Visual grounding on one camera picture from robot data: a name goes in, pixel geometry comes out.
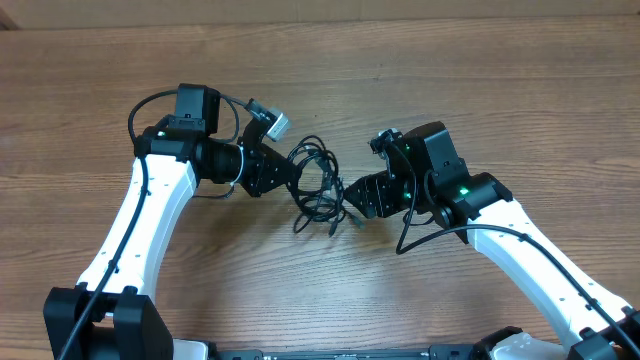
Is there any black USB cable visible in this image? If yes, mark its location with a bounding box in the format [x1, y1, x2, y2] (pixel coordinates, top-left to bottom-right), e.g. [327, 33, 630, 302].
[285, 134, 366, 237]

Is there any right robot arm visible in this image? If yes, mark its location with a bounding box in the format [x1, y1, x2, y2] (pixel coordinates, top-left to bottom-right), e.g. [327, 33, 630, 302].
[344, 122, 639, 359]

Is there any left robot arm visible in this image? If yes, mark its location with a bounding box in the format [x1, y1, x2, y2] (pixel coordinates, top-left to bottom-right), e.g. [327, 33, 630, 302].
[43, 84, 296, 359]

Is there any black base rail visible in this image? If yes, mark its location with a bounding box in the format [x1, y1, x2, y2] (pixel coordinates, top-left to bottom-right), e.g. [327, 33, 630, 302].
[209, 344, 473, 360]

